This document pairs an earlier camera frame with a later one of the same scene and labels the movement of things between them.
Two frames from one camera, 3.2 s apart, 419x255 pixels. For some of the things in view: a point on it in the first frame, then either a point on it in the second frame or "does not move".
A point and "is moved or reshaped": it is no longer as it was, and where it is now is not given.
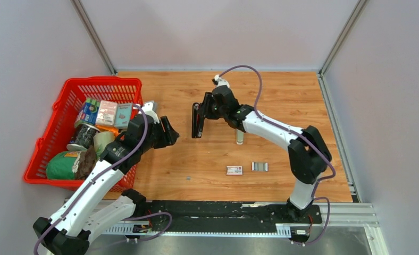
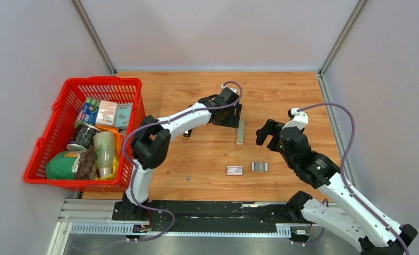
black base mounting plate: [199, 216] does not move
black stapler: [197, 120] is moved or reshaped
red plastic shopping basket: [62, 121] does not move
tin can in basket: [85, 133] does not move
